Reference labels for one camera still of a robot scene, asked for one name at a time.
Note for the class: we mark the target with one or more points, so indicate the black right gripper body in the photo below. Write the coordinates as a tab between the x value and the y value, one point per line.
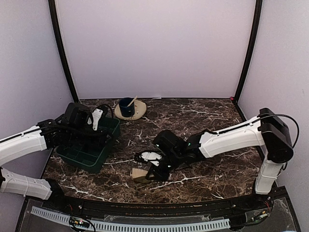
174	160

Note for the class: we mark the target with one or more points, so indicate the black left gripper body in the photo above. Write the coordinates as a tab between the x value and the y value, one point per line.
77	135

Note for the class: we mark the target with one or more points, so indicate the striped brown red sock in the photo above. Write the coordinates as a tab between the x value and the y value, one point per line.
139	175

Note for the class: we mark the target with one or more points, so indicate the green plastic divided tray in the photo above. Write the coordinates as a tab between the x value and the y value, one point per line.
87	157

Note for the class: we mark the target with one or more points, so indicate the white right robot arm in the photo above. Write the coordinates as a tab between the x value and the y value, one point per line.
266	129

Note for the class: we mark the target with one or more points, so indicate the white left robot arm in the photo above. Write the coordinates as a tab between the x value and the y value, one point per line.
19	145

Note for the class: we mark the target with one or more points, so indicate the dark blue cup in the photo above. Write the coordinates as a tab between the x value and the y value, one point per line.
126	109

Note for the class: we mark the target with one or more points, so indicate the small circuit board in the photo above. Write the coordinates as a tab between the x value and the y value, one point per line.
78	222

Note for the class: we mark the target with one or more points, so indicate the black front rail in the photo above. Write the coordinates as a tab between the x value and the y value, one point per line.
218	207

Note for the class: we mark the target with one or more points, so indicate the white slotted cable duct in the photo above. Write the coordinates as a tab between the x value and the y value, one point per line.
137	224

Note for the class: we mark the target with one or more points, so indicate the black left frame post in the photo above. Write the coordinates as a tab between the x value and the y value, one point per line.
61	49

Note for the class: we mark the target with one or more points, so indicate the black frame post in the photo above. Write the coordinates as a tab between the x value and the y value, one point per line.
61	49
250	48

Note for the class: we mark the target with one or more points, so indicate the black right frame post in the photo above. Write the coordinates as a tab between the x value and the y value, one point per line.
250	48

